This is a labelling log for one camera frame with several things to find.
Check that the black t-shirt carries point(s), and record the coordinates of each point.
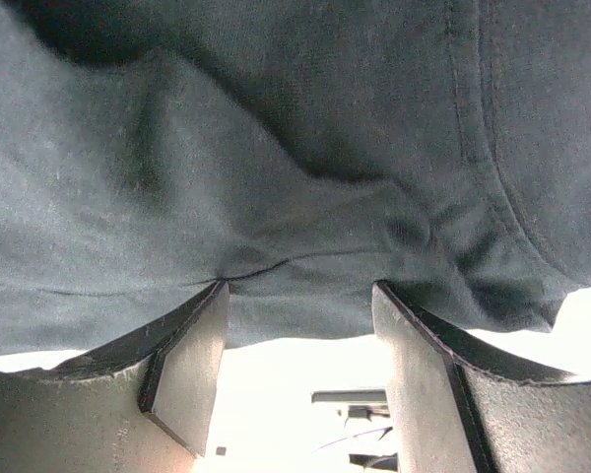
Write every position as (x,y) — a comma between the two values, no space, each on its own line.
(301,151)

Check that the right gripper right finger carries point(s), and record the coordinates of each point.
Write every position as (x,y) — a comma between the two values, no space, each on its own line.
(436,420)

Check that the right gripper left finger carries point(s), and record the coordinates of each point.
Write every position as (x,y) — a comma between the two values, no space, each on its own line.
(149,393)

